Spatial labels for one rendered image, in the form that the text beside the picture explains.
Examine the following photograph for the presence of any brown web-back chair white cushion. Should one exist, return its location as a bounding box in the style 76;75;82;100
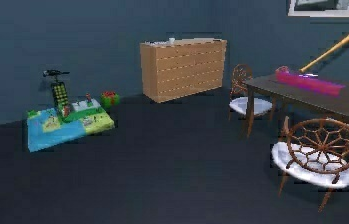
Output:
228;63;278;122
270;115;349;213

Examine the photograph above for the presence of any wooden chest of drawers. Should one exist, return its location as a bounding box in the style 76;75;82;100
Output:
139;37;228;104

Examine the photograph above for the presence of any green red gift box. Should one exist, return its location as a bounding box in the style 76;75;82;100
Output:
100;91;121;109

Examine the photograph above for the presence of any colourful toy play board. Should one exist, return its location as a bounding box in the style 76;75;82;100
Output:
26;98;115;153

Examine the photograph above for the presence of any black green checked toy stand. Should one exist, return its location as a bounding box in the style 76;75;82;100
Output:
42;69;74;118

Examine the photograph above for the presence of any pink long box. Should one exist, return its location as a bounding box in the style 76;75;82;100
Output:
275;65;346;98

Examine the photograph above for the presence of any dark brown table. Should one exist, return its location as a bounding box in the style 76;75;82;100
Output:
243;73;349;138

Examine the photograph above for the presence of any wooden baseball bat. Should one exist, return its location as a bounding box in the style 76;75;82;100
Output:
299;22;349;74

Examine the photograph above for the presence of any white framed picture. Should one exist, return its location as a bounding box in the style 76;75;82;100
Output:
287;0;349;18

